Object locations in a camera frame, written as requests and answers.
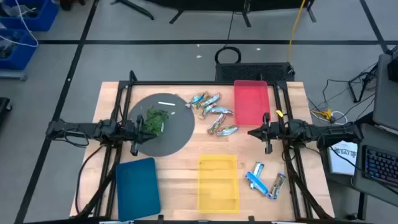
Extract blue plastic bin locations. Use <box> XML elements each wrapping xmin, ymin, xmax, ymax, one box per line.
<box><xmin>114</xmin><ymin>157</ymin><xmax>162</xmax><ymax>222</ymax></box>

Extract black looped cable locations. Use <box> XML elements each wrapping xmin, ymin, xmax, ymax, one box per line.
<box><xmin>214</xmin><ymin>12</ymin><xmax>243</xmax><ymax>65</ymax></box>

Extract grey keyboard desk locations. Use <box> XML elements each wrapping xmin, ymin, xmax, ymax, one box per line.
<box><xmin>353</xmin><ymin>123</ymin><xmax>398</xmax><ymax>208</ymax></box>

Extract black perforated computer case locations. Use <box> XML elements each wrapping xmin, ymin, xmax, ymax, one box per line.
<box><xmin>215</xmin><ymin>62</ymin><xmax>295</xmax><ymax>82</ymax></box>

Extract grey round plate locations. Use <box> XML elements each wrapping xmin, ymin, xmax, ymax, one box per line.
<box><xmin>127</xmin><ymin>92</ymin><xmax>196</xmax><ymax>157</ymax></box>

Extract black backlit keyboard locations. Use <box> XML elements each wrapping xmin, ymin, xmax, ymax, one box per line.
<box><xmin>362</xmin><ymin>145</ymin><xmax>398</xmax><ymax>187</ymax></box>

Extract black power cable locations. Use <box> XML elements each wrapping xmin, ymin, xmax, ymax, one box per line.
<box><xmin>74</xmin><ymin>143</ymin><xmax>105</xmax><ymax>215</ymax></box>

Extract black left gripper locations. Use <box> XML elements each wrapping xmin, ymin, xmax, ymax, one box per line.
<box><xmin>123</xmin><ymin>114</ymin><xmax>158</xmax><ymax>156</ymax></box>

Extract grey side table top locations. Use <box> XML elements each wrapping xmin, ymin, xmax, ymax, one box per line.
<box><xmin>372</xmin><ymin>53</ymin><xmax>398</xmax><ymax>131</ymax></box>

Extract white printed booklet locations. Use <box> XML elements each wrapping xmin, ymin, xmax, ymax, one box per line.
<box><xmin>328</xmin><ymin>140</ymin><xmax>358</xmax><ymax>176</ymax></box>

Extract brown blue granola bar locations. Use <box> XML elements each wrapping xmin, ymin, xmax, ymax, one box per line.
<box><xmin>267</xmin><ymin>172</ymin><xmax>287</xmax><ymax>200</ymax></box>

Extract red plastic bin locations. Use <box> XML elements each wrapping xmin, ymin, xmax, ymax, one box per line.
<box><xmin>233</xmin><ymin>80</ymin><xmax>271</xmax><ymax>127</ymax></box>

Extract thick yellow cable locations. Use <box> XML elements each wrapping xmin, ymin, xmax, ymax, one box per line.
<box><xmin>287</xmin><ymin>0</ymin><xmax>307</xmax><ymax>63</ymax></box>

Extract silver red granola bar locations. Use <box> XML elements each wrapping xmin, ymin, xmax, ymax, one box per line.
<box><xmin>215</xmin><ymin>124</ymin><xmax>239</xmax><ymax>137</ymax></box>
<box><xmin>207</xmin><ymin>113</ymin><xmax>227</xmax><ymax>135</ymax></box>
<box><xmin>208</xmin><ymin>106</ymin><xmax>234</xmax><ymax>116</ymax></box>

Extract black floor stand legs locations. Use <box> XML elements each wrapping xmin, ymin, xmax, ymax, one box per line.
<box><xmin>110</xmin><ymin>0</ymin><xmax>155</xmax><ymax>21</ymax></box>

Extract white coiled cable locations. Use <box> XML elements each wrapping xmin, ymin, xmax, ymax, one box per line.
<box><xmin>331</xmin><ymin>110</ymin><xmax>348</xmax><ymax>125</ymax></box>

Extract green blue granola bar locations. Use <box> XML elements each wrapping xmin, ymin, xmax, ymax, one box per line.
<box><xmin>201</xmin><ymin>93</ymin><xmax>221</xmax><ymax>108</ymax></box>

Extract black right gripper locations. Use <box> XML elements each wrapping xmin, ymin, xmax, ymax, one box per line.
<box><xmin>248</xmin><ymin>112</ymin><xmax>283</xmax><ymax>155</ymax></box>

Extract yellow plastic bin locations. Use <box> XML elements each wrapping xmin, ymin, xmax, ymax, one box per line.
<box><xmin>198</xmin><ymin>154</ymin><xmax>240</xmax><ymax>214</ymax></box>

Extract black tripod stand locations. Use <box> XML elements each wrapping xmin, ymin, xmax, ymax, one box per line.
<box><xmin>348</xmin><ymin>63</ymin><xmax>379</xmax><ymax>103</ymax></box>

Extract black partition screen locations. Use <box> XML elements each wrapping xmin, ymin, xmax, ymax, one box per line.
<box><xmin>146</xmin><ymin>0</ymin><xmax>317</xmax><ymax>28</ymax></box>

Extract black aluminium table frame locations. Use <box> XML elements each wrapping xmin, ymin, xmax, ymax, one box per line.
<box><xmin>74</xmin><ymin>70</ymin><xmax>335</xmax><ymax>220</ymax></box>

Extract blue white granola bar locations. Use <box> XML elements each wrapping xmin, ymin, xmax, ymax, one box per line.
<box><xmin>244</xmin><ymin>171</ymin><xmax>269</xmax><ymax>197</ymax></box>
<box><xmin>252</xmin><ymin>161</ymin><xmax>265</xmax><ymax>181</ymax></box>

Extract blue storage crate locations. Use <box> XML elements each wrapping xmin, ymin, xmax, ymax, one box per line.
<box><xmin>0</xmin><ymin>28</ymin><xmax>39</xmax><ymax>71</ymax></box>
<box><xmin>0</xmin><ymin>0</ymin><xmax>59</xmax><ymax>32</ymax></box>

